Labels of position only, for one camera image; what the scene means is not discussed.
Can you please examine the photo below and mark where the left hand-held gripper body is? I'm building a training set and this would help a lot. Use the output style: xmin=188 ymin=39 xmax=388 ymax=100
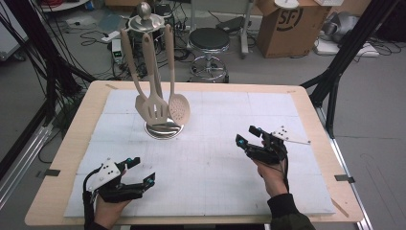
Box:
xmin=87 ymin=157 xmax=145 ymax=204

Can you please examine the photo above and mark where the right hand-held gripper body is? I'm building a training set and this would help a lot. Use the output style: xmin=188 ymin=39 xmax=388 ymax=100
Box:
xmin=247 ymin=125 xmax=311 ymax=166

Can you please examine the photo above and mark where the beige slotted spatula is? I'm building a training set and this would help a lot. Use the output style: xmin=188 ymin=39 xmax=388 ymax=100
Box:
xmin=141 ymin=33 xmax=170 ymax=127

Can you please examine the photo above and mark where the beige solid spatula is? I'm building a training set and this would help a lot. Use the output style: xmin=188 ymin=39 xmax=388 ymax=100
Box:
xmin=120 ymin=28 xmax=151 ymax=121

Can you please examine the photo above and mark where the beige perforated skimmer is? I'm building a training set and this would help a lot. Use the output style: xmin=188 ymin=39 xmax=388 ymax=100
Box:
xmin=163 ymin=23 xmax=192 ymax=127

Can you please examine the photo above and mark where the metal utensil stand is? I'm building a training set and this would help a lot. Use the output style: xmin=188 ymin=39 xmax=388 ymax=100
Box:
xmin=123 ymin=1 xmax=185 ymax=141

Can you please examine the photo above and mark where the person's right hand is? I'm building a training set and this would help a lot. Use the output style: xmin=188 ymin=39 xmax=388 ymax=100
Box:
xmin=253 ymin=158 xmax=290 ymax=198

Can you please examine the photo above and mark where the person's left hand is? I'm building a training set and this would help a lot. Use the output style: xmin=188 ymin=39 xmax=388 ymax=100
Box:
xmin=94 ymin=195 xmax=132 ymax=230

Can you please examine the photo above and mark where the white grid mat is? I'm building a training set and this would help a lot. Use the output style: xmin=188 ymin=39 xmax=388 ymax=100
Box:
xmin=63 ymin=89 xmax=337 ymax=219

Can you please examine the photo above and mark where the black tape piece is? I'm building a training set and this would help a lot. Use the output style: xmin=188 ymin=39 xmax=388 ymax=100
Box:
xmin=334 ymin=173 xmax=356 ymax=184
xmin=35 ymin=168 xmax=61 ymax=179

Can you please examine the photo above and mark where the brown cardboard box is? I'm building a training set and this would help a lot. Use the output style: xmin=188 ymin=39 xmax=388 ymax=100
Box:
xmin=255 ymin=0 xmax=333 ymax=59

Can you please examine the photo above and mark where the black round stool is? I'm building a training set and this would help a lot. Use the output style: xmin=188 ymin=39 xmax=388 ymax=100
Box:
xmin=188 ymin=27 xmax=231 ymax=83

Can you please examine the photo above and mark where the black flat case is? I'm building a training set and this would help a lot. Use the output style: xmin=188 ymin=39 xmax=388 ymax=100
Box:
xmin=215 ymin=15 xmax=247 ymax=35

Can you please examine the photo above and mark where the white flat board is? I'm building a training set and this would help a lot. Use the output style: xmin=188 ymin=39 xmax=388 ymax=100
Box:
xmin=314 ymin=37 xmax=381 ymax=58

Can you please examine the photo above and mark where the white device with green display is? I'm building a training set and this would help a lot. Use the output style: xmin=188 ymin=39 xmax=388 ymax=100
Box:
xmin=110 ymin=38 xmax=124 ymax=65

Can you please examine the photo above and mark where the white power strip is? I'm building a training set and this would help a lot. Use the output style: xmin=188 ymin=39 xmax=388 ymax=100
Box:
xmin=101 ymin=30 xmax=123 ymax=44

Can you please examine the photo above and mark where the white round disc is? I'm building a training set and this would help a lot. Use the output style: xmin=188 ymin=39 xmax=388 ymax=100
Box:
xmin=274 ymin=0 xmax=300 ymax=10

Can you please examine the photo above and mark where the grey wrapped bundle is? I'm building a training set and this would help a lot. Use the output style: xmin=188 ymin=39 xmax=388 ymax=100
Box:
xmin=321 ymin=11 xmax=361 ymax=44

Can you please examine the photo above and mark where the grey cabinet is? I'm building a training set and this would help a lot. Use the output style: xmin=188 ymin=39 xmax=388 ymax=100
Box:
xmin=0 ymin=17 xmax=29 ymax=62

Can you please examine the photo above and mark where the white round table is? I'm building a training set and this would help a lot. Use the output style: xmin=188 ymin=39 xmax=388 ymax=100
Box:
xmin=39 ymin=0 xmax=90 ymax=13

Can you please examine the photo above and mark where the right hand-held gripper black cable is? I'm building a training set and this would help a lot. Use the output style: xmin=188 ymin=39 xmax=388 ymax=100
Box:
xmin=281 ymin=156 xmax=291 ymax=194

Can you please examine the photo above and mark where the hand-held gripper black cable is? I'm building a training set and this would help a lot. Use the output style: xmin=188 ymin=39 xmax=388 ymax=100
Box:
xmin=81 ymin=169 xmax=97 ymax=230
xmin=281 ymin=156 xmax=291 ymax=194

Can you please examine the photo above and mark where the left hand-held gripper black cable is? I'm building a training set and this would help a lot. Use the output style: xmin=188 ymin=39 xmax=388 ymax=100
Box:
xmin=81 ymin=169 xmax=97 ymax=230

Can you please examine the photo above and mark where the aluminium rail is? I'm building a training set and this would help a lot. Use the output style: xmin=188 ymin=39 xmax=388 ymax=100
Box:
xmin=0 ymin=123 xmax=54 ymax=210
xmin=315 ymin=104 xmax=374 ymax=230

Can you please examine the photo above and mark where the white metal post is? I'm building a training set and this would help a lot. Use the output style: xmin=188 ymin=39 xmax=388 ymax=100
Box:
xmin=240 ymin=0 xmax=254 ymax=59

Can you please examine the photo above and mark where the black metal frame stand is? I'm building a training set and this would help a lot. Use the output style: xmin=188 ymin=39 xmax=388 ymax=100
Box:
xmin=300 ymin=0 xmax=401 ymax=140
xmin=0 ymin=0 xmax=97 ymax=128

